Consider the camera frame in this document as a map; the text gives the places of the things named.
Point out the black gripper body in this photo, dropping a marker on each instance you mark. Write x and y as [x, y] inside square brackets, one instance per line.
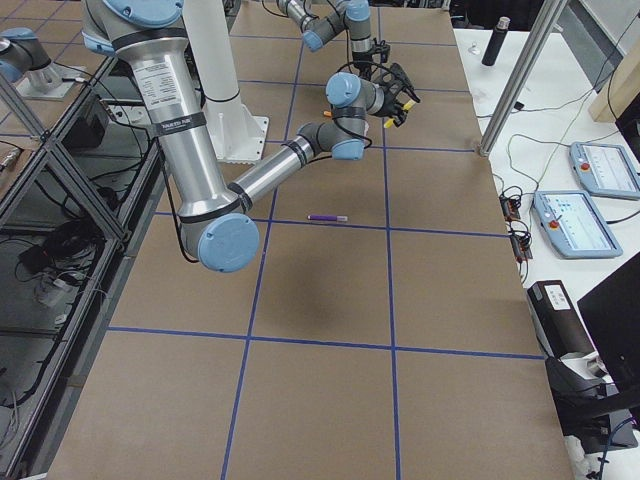
[386, 100]
[370, 57]

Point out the yellow highlighter pen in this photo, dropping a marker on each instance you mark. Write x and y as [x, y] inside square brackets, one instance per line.
[397, 114]

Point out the aluminium frame post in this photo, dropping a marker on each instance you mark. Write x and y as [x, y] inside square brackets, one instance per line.
[535, 42]

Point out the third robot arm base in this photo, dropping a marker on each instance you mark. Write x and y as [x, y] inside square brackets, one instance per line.
[22, 55]

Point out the purple highlighter pen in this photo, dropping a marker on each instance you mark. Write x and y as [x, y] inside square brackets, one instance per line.
[328, 218]

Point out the black water bottle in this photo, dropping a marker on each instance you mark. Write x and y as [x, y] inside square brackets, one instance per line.
[496, 41]

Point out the black monitor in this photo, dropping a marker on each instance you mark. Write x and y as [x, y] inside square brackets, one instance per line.
[610, 312]

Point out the black cardboard box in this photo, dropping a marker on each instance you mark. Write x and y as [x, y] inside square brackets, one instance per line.
[559, 329]

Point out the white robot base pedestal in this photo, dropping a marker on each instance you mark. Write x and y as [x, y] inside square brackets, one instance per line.
[237, 135]

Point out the near teach pendant tablet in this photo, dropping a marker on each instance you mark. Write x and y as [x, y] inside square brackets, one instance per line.
[574, 225]

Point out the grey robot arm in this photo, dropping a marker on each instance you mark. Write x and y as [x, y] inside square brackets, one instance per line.
[180, 55]
[352, 17]

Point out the teach pendant tablet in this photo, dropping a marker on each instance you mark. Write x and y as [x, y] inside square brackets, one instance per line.
[605, 170]
[574, 225]

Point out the far teach pendant tablet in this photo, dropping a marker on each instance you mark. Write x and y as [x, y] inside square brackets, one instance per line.
[605, 170]

